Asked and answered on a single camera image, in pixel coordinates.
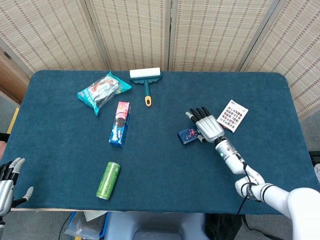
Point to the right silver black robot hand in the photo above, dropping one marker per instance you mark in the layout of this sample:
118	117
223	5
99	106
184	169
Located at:
210	127

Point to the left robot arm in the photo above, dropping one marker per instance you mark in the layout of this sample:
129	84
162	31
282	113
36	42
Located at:
2	222

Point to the white spiral notebook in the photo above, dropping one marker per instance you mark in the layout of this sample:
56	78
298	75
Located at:
95	215

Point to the white patterned card pack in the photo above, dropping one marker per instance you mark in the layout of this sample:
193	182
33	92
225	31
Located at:
232	115

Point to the blue plastic storage bin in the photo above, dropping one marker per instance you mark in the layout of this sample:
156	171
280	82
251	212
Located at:
82	230

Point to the teal snack bag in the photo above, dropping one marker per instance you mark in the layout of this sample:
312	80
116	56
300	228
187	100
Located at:
102	91

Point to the bamboo folding screen panel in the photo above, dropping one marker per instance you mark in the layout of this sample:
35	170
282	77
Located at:
132	32
217	32
297	50
50	32

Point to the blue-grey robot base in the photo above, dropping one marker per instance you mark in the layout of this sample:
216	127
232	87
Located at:
155	225

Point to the brown wooden cabinet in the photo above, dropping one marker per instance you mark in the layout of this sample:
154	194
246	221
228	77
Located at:
11	80

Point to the black device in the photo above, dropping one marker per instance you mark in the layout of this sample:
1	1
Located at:
315	157

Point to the black backpack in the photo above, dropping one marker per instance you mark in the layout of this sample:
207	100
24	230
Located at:
222	226

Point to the blue glasses case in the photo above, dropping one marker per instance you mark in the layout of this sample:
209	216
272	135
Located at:
187	136

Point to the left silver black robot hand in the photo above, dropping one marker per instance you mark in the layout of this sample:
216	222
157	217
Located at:
5	192

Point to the teal lint roller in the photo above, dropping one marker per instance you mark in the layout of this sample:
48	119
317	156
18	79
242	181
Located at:
146	73

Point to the blue table cloth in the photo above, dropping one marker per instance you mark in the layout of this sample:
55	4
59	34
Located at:
160	162

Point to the green drink can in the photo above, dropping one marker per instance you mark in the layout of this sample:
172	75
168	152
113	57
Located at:
108	180

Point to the blue cookie package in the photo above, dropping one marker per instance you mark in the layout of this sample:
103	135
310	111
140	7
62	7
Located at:
120	125

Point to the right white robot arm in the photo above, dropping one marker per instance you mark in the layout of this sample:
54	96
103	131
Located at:
230	157

